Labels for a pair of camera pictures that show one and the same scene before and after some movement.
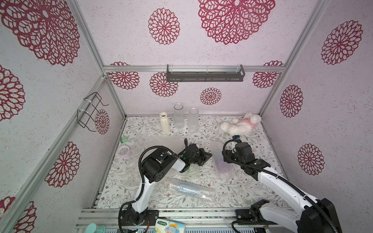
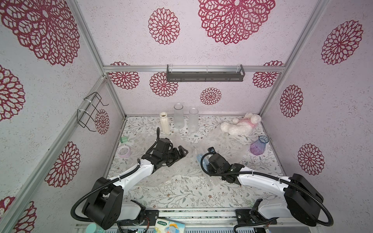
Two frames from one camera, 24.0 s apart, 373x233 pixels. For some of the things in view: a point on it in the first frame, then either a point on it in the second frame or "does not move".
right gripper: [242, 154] → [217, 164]
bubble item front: [192, 190] → [202, 160]
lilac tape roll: [125, 151] does not move
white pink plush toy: [244, 126] does not move
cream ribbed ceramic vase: [165, 127] does not move
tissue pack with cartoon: [162, 225] does not move
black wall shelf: [205, 76] does not move
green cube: [123, 139] does not move
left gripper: [205, 156] → [180, 148]
